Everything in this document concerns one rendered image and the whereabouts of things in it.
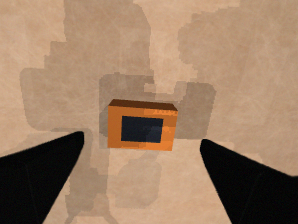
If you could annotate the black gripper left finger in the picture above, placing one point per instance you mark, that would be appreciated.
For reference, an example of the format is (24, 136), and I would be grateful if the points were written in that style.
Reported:
(31, 179)

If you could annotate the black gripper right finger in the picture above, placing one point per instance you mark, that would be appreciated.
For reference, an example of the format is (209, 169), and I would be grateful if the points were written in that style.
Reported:
(250, 192)

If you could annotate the orange block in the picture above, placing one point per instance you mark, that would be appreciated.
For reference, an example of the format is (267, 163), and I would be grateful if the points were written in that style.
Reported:
(141, 125)

